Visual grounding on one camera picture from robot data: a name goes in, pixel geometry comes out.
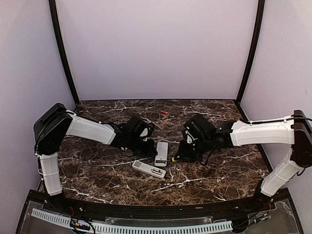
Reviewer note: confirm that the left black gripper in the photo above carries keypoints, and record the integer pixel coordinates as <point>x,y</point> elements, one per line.
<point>148,152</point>

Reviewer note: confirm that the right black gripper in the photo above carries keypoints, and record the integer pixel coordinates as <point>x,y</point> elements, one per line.
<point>184,156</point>

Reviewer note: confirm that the white slim remote control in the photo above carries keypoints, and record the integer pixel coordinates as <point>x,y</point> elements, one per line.
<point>148,169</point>

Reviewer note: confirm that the grey remote control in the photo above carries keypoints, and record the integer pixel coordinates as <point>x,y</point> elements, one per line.
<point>162,154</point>

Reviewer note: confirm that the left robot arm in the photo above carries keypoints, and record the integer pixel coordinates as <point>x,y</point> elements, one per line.
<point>59,122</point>

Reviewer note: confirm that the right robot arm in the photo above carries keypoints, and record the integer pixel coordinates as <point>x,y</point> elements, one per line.
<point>200,137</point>

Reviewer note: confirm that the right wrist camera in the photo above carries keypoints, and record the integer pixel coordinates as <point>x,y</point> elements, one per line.
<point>189,136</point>

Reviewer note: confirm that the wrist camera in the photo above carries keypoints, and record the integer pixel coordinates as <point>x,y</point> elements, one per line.
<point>189,136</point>
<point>147,132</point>

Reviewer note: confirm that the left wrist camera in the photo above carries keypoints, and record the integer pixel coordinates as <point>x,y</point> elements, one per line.
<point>147,132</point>

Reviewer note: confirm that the white slotted cable duct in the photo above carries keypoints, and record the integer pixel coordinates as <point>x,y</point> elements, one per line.
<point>136,226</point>

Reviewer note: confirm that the black front rail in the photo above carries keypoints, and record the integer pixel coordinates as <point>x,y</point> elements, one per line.
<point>99,211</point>

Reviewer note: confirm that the right black frame post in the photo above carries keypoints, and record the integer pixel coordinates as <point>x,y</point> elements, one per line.
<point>252,51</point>

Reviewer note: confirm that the black frame post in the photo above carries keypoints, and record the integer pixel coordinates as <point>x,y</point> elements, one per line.
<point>61,50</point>
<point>252,51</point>

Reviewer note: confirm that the left black frame post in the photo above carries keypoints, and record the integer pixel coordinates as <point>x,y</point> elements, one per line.
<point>61,50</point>

